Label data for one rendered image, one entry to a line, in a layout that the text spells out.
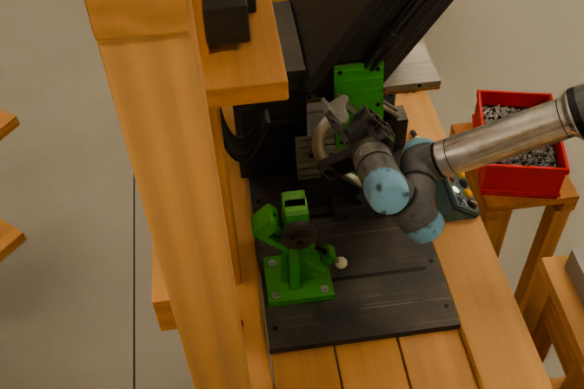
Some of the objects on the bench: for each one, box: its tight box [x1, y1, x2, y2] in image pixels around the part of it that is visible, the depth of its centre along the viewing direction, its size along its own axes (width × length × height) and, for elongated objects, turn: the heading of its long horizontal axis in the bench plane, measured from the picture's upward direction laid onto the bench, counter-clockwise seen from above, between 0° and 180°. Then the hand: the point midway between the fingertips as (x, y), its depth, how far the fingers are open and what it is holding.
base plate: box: [249, 101, 461, 354], centre depth 187 cm, size 42×110×2 cm, turn 9°
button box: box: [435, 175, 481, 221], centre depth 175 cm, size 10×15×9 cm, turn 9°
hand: (345, 119), depth 152 cm, fingers open, 14 cm apart
